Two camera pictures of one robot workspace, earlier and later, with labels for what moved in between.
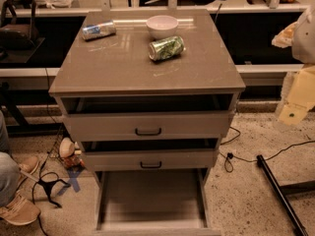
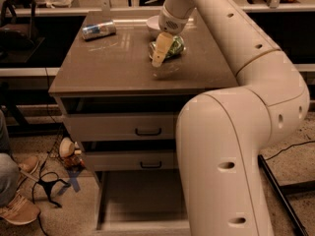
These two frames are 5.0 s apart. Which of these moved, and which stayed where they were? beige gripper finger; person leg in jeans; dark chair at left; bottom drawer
Moved: beige gripper finger
Stayed: dark chair at left; person leg in jeans; bottom drawer
